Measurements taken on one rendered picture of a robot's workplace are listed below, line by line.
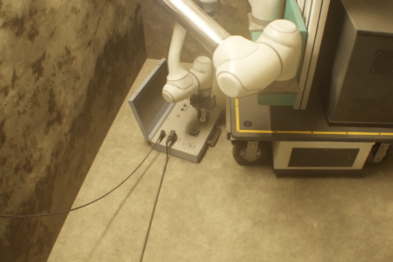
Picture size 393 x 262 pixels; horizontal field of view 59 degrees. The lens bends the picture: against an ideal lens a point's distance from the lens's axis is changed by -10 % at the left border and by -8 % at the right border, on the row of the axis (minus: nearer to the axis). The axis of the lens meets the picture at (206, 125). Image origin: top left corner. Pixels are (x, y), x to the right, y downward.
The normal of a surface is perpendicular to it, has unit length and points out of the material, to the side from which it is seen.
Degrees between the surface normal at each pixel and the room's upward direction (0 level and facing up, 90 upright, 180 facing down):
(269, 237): 0
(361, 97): 90
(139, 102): 75
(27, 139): 90
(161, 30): 90
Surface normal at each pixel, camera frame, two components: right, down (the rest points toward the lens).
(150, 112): 0.90, 0.07
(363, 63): -0.03, 0.71
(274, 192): 0.00, -0.70
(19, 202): 0.98, 0.14
